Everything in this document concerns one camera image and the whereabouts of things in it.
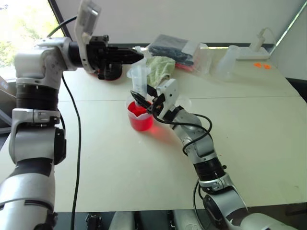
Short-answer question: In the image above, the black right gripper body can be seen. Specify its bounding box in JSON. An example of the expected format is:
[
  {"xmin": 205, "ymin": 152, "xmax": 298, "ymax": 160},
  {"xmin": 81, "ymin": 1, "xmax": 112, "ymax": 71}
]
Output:
[{"xmin": 146, "ymin": 93, "xmax": 166, "ymax": 114}]

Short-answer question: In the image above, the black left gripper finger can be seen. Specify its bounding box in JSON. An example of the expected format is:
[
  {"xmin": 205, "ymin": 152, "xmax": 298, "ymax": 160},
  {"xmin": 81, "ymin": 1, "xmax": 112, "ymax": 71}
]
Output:
[
  {"xmin": 108, "ymin": 46, "xmax": 144, "ymax": 58},
  {"xmin": 108, "ymin": 56, "xmax": 144, "ymax": 65}
]

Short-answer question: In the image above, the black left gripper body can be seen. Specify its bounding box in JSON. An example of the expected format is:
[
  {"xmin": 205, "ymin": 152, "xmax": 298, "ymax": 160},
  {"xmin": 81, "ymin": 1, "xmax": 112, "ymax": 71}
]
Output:
[{"xmin": 87, "ymin": 35, "xmax": 123, "ymax": 81}]

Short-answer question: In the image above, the clear plastic measuring cylinder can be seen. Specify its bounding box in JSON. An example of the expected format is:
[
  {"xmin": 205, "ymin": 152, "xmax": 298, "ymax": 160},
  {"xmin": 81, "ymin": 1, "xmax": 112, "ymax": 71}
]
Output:
[{"xmin": 126, "ymin": 65, "xmax": 151, "ymax": 108}]

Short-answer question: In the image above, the cup of red liquid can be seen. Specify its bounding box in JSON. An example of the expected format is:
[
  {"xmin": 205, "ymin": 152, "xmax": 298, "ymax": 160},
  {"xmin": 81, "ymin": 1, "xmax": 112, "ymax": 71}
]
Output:
[{"xmin": 125, "ymin": 95, "xmax": 154, "ymax": 132}]

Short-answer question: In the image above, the green crumpled cloth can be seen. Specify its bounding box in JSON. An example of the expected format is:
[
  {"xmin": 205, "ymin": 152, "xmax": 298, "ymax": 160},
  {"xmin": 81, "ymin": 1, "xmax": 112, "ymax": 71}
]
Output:
[{"xmin": 144, "ymin": 56, "xmax": 176, "ymax": 87}]

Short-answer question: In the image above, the clear bag with dark contents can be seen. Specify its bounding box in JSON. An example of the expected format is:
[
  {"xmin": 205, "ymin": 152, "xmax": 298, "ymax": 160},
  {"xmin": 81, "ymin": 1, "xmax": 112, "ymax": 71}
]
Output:
[{"xmin": 146, "ymin": 34, "xmax": 212, "ymax": 78}]

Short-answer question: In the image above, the clear plastic measuring beaker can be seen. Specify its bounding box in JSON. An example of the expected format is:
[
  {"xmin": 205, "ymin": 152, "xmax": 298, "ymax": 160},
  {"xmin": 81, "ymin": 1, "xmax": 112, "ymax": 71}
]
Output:
[{"xmin": 214, "ymin": 45, "xmax": 240, "ymax": 81}]

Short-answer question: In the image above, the grey object beside table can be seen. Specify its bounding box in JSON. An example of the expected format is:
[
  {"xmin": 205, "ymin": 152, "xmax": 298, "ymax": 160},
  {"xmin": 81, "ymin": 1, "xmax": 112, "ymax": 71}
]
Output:
[{"xmin": 0, "ymin": 75, "xmax": 18, "ymax": 135}]

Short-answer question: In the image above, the grey rounded shape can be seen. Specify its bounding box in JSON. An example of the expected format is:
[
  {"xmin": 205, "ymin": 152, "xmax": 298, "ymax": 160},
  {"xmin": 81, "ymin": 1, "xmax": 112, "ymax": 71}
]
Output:
[
  {"xmin": 109, "ymin": 211, "xmax": 135, "ymax": 230},
  {"xmin": 172, "ymin": 209, "xmax": 207, "ymax": 230}
]

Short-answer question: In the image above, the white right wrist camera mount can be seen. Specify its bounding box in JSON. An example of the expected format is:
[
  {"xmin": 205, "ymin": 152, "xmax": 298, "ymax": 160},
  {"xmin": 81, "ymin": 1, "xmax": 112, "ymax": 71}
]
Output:
[{"xmin": 155, "ymin": 78, "xmax": 178, "ymax": 121}]

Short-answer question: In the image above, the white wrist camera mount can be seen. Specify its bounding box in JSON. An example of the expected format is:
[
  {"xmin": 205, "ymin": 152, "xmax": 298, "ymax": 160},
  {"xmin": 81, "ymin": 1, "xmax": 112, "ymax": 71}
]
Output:
[
  {"xmin": 73, "ymin": 0, "xmax": 102, "ymax": 74},
  {"xmin": 155, "ymin": 78, "xmax": 178, "ymax": 121}
]

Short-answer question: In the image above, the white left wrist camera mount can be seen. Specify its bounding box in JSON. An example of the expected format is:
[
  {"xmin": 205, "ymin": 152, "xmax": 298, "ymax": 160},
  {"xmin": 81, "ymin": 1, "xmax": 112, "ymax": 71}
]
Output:
[{"xmin": 73, "ymin": 0, "xmax": 102, "ymax": 74}]

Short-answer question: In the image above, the black window frame bar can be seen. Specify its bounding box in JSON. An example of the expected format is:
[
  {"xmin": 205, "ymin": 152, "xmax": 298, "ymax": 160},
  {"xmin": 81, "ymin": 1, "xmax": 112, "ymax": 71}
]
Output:
[{"xmin": 47, "ymin": 0, "xmax": 71, "ymax": 38}]

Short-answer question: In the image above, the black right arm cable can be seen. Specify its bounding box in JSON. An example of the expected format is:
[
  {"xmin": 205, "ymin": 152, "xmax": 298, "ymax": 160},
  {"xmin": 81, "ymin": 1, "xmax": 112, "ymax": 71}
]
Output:
[{"xmin": 151, "ymin": 105, "xmax": 214, "ymax": 230}]

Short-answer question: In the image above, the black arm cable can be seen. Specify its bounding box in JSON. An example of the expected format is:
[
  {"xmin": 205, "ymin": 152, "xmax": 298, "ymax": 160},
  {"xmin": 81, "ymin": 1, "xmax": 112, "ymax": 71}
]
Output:
[
  {"xmin": 151, "ymin": 105, "xmax": 214, "ymax": 230},
  {"xmin": 46, "ymin": 15, "xmax": 83, "ymax": 230}
]

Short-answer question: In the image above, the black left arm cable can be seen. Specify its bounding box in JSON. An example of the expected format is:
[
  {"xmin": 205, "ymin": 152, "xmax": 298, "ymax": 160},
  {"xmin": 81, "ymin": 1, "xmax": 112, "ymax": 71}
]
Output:
[{"xmin": 46, "ymin": 15, "xmax": 83, "ymax": 230}]

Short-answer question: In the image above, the white plug with cable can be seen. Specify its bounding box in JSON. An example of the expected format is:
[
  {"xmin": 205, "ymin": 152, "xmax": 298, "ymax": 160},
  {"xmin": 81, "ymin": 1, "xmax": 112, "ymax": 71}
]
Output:
[{"xmin": 250, "ymin": 27, "xmax": 277, "ymax": 52}]

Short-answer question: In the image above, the black bracket under table edge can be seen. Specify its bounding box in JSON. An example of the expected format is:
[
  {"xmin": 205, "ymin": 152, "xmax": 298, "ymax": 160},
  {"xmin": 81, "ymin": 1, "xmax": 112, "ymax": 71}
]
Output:
[{"xmin": 84, "ymin": 213, "xmax": 109, "ymax": 230}]

